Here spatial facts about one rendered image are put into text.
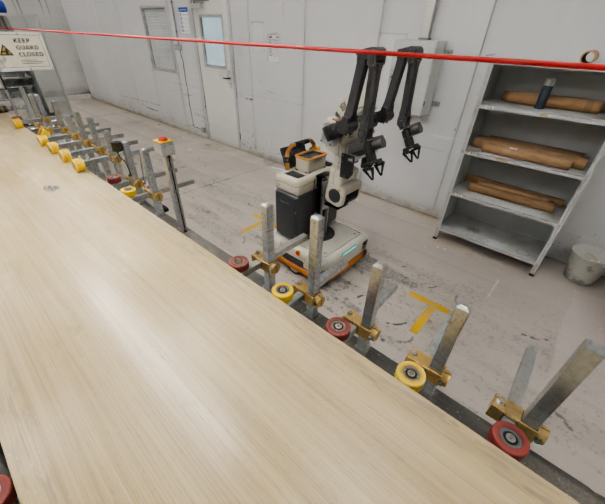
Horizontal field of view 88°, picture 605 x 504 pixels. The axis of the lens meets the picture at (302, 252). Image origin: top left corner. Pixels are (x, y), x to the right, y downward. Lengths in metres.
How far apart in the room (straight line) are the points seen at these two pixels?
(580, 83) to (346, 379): 2.93
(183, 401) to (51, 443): 0.28
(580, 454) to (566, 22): 2.81
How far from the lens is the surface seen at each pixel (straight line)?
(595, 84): 3.36
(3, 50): 4.64
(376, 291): 1.01
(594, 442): 2.39
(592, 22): 3.37
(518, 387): 1.18
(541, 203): 3.25
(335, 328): 1.02
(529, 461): 1.23
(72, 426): 0.99
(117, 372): 1.04
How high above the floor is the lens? 1.67
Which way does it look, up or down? 35 degrees down
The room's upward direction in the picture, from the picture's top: 2 degrees clockwise
